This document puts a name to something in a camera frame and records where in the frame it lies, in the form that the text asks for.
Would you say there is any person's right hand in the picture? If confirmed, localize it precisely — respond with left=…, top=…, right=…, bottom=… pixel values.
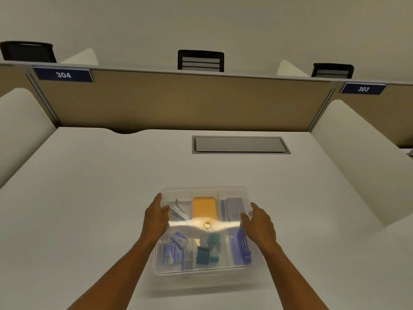
left=240, top=202, right=277, bottom=252

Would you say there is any grey desk cable hatch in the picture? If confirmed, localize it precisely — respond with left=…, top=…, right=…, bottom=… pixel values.
left=192, top=136, right=291, bottom=155

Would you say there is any person's left hand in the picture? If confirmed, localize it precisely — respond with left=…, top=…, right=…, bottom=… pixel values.
left=142, top=192, right=171, bottom=244

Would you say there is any black mesh office chair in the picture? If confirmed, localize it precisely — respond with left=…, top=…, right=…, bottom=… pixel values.
left=0, top=41, right=57, bottom=64
left=178, top=50, right=225, bottom=73
left=311, top=63, right=354, bottom=80

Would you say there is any orange sticky note pad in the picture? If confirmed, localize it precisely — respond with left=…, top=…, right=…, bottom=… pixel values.
left=193, top=197, right=217, bottom=223

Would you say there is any grey stapler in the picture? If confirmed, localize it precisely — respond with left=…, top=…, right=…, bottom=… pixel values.
left=225, top=198, right=243, bottom=222

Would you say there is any tan desk partition panel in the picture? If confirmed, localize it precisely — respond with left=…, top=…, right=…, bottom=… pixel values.
left=0, top=60, right=413, bottom=149

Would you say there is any small blue white staple box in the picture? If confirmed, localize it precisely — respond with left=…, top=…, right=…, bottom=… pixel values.
left=170, top=232, right=189, bottom=249

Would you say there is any clear plastic organizer box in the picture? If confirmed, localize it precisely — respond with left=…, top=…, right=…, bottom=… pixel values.
left=151, top=186, right=257, bottom=290

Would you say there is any blue hole punch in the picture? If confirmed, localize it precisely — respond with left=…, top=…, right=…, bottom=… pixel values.
left=233, top=227, right=252, bottom=265

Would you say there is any white side divider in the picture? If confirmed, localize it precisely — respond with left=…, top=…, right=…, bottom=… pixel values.
left=0, top=88, right=57, bottom=189
left=310, top=99, right=413, bottom=227
left=60, top=48, right=99, bottom=66
left=276, top=59, right=310, bottom=77

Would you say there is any person's right forearm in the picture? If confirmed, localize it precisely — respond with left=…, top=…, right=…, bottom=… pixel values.
left=258, top=245, right=330, bottom=310

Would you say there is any blue desk number sign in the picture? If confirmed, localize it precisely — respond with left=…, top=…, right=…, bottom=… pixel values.
left=32, top=67, right=95, bottom=83
left=340, top=82, right=387, bottom=95

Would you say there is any person's left forearm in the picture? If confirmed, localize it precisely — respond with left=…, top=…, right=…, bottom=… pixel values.
left=66, top=237, right=162, bottom=310

